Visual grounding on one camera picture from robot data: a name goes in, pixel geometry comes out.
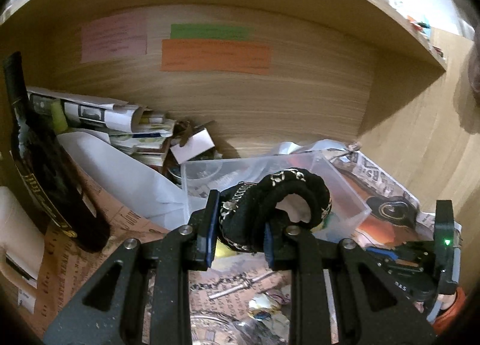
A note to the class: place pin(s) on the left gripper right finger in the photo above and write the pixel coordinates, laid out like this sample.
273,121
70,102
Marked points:
339,291

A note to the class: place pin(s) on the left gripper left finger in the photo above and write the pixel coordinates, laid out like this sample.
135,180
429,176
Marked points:
109,308

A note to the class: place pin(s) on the black headband with chain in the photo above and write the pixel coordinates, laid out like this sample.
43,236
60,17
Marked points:
248,207

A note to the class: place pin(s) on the orange jacket sleeve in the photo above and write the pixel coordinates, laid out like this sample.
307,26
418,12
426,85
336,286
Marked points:
450,307

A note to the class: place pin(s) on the car print newspaper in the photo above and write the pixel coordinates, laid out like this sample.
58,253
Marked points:
394,213

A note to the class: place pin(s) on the white paper sheet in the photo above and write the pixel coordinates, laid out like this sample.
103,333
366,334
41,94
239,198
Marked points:
139,187

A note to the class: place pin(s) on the dark wine bottle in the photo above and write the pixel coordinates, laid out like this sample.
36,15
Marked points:
46,169

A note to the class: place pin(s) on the clear plastic storage bin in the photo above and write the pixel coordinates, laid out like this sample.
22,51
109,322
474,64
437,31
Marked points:
348,210

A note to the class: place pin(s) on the stack of magazines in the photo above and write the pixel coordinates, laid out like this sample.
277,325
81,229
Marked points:
137,131

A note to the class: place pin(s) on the small white box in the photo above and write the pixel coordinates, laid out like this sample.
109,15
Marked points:
195,146

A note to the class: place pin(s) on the pink paper note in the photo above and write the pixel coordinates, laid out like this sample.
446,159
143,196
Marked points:
117,36

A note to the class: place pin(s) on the orange paper note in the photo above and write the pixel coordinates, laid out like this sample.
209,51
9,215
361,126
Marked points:
205,55

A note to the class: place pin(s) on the green paper note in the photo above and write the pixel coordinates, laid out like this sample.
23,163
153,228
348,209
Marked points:
209,31

